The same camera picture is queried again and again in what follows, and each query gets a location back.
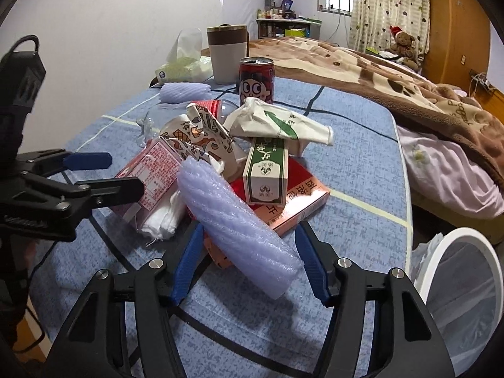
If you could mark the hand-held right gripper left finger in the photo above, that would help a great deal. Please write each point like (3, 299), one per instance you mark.
(189, 258)

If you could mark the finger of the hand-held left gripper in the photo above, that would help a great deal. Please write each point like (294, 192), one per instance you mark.
(118, 189)
(88, 160)

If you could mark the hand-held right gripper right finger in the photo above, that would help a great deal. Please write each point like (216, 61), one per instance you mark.
(311, 260)

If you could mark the large purple foam sleeve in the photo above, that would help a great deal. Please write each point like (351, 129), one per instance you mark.
(236, 228)

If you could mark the white mesh trash bin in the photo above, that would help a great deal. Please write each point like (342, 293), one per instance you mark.
(466, 236)

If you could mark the pink printed box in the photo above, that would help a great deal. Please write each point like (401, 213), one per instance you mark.
(157, 165)

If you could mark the white tissue wad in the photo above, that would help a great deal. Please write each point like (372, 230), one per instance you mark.
(165, 216)

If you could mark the flat red box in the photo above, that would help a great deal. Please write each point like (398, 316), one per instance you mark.
(301, 197)

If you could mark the clear plastic bottle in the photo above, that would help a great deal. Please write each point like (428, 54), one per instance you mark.
(165, 117)

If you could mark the crumpled printed paper bag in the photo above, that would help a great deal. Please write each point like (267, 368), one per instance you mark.
(197, 130)

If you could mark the green and white carton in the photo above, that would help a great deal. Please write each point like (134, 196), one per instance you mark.
(264, 169)

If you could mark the blue patterned tablecloth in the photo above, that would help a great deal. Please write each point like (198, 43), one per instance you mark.
(354, 157)

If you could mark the small purple foam sleeve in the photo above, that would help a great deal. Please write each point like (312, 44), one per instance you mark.
(183, 92)

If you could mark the soft tissue pack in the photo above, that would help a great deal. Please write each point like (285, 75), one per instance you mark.
(179, 71)

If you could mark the crumpled white green paper bag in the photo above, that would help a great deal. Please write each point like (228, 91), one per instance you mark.
(267, 120)

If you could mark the pink bed sheet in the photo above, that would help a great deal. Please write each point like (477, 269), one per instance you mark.
(445, 173)

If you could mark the beige cup with brown band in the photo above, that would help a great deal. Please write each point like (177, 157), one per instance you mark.
(228, 59)

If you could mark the red drink can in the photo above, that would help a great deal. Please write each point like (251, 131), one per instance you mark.
(256, 84)

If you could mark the brown patterned blanket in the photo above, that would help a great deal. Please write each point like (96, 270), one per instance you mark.
(354, 71)

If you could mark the white cluttered shelf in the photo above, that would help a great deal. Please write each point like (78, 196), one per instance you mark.
(287, 27)

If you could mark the brown teddy bear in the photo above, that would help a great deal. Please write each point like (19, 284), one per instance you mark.
(405, 43)

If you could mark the power strip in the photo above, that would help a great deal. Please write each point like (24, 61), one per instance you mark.
(482, 79)

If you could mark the heart print curtain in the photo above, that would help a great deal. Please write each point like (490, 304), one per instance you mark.
(386, 4)

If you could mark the wooden wardrobe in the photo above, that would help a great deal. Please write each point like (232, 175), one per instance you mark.
(453, 27)

